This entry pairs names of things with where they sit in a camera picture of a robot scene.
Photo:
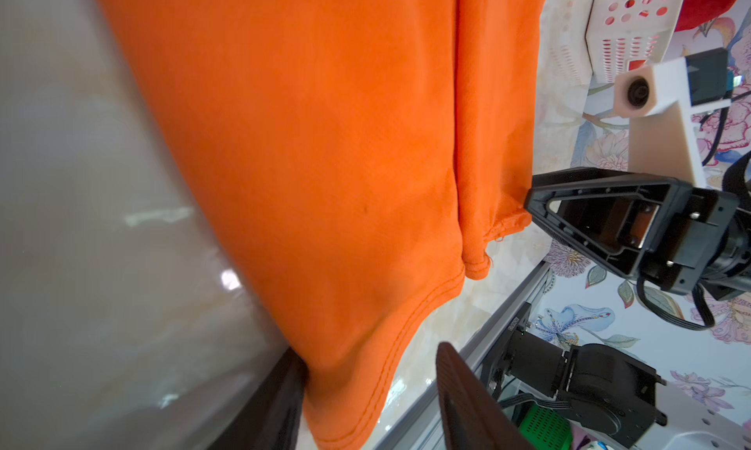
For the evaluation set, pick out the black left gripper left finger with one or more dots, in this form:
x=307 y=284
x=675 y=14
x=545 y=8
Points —
x=271 y=417

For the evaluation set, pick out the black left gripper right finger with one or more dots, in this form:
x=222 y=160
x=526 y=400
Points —
x=471 y=418

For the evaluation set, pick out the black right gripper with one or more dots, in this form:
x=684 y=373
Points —
x=636 y=224

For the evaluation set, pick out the orange t-shirt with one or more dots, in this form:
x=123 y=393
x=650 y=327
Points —
x=354 y=158

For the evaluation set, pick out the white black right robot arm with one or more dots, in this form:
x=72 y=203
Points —
x=615 y=396

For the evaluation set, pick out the green circuit board fan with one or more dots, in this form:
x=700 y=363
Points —
x=545 y=429

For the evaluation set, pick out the white plastic laundry basket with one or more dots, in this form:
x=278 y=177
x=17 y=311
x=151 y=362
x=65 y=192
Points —
x=601 y=39

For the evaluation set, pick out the red t-shirt in basket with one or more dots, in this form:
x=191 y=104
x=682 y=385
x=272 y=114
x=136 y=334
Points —
x=697 y=12

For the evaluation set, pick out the front aluminium rail frame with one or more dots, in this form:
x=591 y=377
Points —
x=421 y=427

